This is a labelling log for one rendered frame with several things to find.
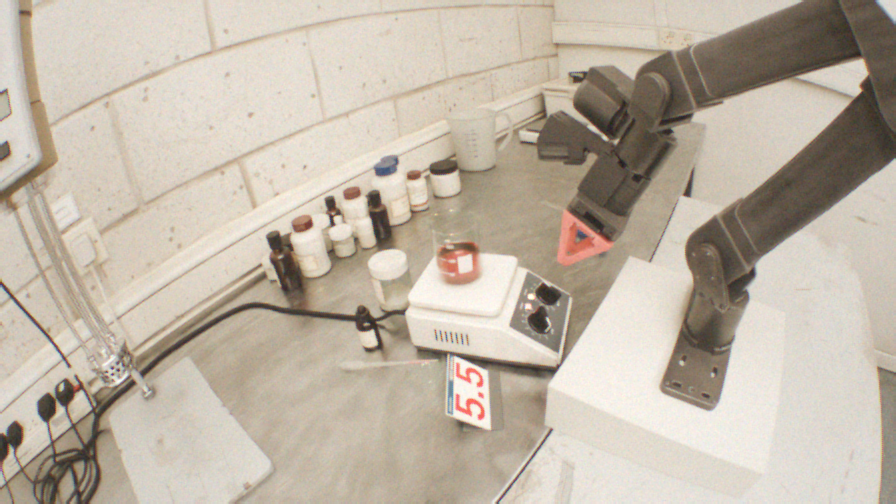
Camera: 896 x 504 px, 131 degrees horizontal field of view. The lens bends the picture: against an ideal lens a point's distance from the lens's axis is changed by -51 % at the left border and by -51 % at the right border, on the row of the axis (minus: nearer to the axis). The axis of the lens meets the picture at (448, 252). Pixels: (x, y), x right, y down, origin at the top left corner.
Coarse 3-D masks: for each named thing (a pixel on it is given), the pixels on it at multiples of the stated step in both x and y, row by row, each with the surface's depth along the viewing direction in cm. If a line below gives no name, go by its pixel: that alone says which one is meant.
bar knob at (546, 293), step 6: (546, 282) 54; (540, 288) 54; (546, 288) 54; (552, 288) 54; (540, 294) 54; (546, 294) 54; (552, 294) 54; (558, 294) 53; (540, 300) 54; (546, 300) 54; (552, 300) 54
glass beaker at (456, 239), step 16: (432, 224) 52; (448, 224) 54; (464, 224) 54; (432, 240) 51; (448, 240) 49; (464, 240) 49; (480, 240) 51; (448, 256) 50; (464, 256) 50; (480, 256) 52; (448, 272) 51; (464, 272) 51; (480, 272) 53
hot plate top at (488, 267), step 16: (496, 256) 57; (512, 256) 57; (432, 272) 56; (496, 272) 54; (512, 272) 54; (416, 288) 53; (432, 288) 53; (448, 288) 53; (464, 288) 52; (480, 288) 52; (496, 288) 51; (416, 304) 51; (432, 304) 50; (448, 304) 50; (464, 304) 49; (480, 304) 49; (496, 304) 49
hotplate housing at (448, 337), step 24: (408, 312) 53; (432, 312) 52; (456, 312) 51; (504, 312) 50; (432, 336) 53; (456, 336) 51; (480, 336) 50; (504, 336) 49; (504, 360) 51; (528, 360) 49; (552, 360) 48
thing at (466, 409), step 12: (456, 360) 49; (456, 372) 47; (468, 372) 48; (480, 372) 50; (456, 384) 46; (468, 384) 47; (480, 384) 48; (456, 396) 44; (468, 396) 45; (480, 396) 46; (456, 408) 43; (468, 408) 44; (480, 408) 45; (480, 420) 43
